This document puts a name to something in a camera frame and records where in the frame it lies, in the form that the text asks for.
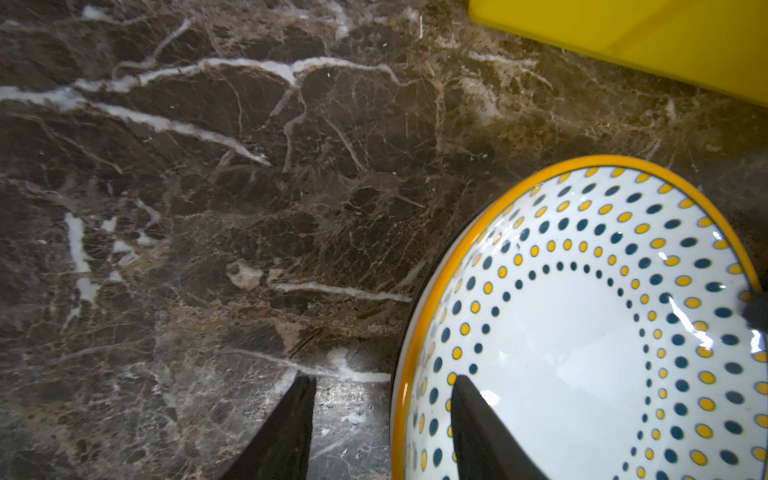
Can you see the yellow plastic bin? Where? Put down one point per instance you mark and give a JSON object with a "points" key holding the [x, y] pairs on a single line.
{"points": [[719, 45]]}

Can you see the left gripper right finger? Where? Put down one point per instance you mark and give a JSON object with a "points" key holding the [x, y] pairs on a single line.
{"points": [[484, 447]]}

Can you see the dotted yellow rim plate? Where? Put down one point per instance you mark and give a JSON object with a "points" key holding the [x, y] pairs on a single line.
{"points": [[598, 308]]}

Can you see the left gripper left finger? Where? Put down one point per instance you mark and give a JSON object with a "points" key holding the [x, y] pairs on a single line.
{"points": [[281, 447]]}

